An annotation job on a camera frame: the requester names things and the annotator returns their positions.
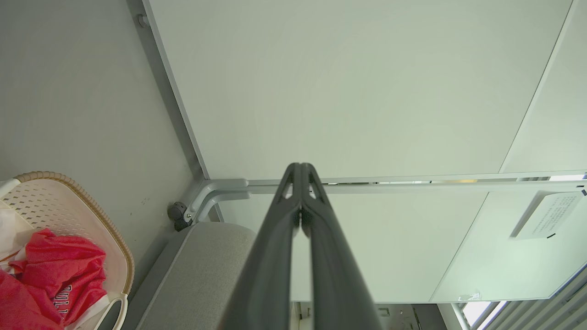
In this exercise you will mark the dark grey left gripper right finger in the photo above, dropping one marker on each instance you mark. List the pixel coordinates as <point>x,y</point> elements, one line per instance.
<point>335,284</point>

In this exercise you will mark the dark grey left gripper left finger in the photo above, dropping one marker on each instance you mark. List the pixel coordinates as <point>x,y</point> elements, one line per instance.
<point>268,275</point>

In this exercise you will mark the red jersey with number print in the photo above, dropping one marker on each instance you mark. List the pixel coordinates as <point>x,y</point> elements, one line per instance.
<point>64,266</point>

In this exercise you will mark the grey fabric ottoman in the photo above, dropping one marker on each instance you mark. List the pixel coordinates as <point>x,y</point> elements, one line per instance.
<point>197,279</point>

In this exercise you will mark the grey partition foot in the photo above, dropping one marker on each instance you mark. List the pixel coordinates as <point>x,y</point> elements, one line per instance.
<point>224,198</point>
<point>215,185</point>

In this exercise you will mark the black caster wheel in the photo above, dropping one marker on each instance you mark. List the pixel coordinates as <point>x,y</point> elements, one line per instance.
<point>176,211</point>

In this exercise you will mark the grey slatted blind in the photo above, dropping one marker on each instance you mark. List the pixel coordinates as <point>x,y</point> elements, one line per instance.
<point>541,311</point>

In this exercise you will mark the white plastic laundry basket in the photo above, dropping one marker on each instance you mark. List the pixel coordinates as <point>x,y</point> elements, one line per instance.
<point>69,206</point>

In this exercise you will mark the white paper notice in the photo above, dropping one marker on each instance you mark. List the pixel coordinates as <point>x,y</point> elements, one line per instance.
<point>548,214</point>

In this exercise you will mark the white cloth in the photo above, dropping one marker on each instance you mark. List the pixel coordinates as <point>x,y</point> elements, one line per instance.
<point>11,229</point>

